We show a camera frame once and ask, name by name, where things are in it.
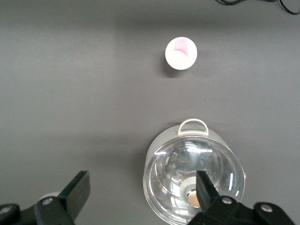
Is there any loose black cable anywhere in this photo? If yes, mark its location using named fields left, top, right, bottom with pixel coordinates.
left=214, top=0, right=300, bottom=15

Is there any pale grey-green stockpot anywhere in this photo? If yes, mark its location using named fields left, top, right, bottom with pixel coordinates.
left=142, top=118, right=247, bottom=225

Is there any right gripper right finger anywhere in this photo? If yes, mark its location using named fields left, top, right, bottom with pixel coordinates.
left=187, top=170, right=296, bottom=225

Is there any pink plastic cup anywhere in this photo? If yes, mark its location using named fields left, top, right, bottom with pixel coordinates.
left=165, top=37, right=198, bottom=70

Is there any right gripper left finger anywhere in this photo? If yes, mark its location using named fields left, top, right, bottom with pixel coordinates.
left=0, top=170, right=91, bottom=225

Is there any glass lid with tan knob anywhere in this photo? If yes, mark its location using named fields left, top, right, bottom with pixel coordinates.
left=143, top=135, right=245, bottom=225

